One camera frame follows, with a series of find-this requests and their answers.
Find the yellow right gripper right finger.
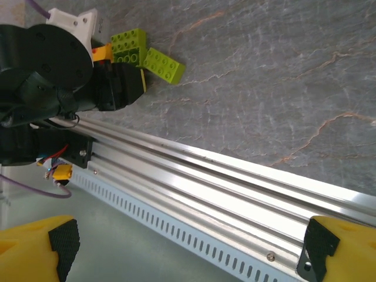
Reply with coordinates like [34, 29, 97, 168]
[303, 216, 376, 282]

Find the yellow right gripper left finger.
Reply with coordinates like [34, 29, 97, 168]
[0, 215, 80, 282]

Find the green lego brick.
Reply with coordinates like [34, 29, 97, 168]
[142, 46, 187, 86]
[110, 28, 147, 69]

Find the circuit board with yellow connector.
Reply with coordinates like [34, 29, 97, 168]
[36, 158, 74, 189]

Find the grey metal panel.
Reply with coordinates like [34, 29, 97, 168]
[0, 164, 244, 282]

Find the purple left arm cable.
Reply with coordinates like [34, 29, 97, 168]
[25, 0, 53, 21]

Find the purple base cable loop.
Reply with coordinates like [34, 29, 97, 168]
[0, 173, 73, 200]

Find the aluminium front mounting rail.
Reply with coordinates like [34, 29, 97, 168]
[73, 116, 376, 282]

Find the white slotted cable duct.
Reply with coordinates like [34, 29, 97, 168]
[66, 169, 299, 282]

